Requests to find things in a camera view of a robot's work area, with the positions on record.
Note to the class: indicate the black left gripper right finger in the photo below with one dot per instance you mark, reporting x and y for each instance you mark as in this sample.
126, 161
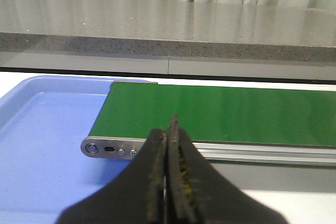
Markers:
198, 193

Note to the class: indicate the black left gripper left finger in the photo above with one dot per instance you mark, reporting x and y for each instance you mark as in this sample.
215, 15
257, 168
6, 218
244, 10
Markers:
134, 196

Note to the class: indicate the aluminium conveyor side rail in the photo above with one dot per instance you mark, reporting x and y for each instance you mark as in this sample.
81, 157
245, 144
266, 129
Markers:
128, 148

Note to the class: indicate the grey stone counter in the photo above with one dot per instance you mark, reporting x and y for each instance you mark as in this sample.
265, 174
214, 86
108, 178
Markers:
161, 37

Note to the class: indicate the green conveyor belt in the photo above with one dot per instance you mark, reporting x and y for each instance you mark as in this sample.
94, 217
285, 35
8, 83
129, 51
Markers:
220, 114

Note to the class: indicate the blue plastic tray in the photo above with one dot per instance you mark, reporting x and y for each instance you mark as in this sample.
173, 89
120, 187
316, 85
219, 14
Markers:
43, 170

